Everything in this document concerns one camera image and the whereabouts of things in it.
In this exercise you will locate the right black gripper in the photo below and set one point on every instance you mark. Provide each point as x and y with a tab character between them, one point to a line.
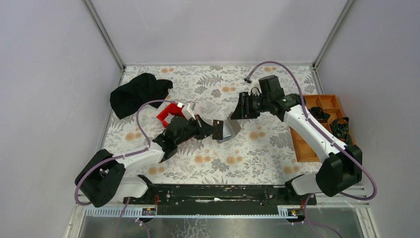
242	112

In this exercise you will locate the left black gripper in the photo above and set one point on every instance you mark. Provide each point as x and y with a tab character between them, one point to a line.
204	129

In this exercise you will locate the grey card holder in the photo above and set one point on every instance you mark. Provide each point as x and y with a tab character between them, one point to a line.
230	128

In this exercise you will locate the red plastic bin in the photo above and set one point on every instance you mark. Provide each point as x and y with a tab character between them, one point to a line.
169	112

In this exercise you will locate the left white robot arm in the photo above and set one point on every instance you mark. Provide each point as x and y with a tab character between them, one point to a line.
105	177

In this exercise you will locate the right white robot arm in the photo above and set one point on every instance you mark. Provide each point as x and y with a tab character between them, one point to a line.
340	162

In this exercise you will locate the floral table mat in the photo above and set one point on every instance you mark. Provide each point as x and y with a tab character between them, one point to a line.
261	153

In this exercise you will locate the black cloth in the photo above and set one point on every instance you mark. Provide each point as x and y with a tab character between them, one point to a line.
126	99

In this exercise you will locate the wooden compartment tray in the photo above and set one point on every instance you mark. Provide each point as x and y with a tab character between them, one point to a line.
331	105

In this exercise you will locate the unrolled dark tie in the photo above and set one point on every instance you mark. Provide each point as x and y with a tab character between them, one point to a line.
340	129

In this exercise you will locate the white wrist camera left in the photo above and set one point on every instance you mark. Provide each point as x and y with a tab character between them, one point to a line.
187	109

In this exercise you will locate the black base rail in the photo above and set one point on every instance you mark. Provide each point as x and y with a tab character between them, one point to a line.
211	199

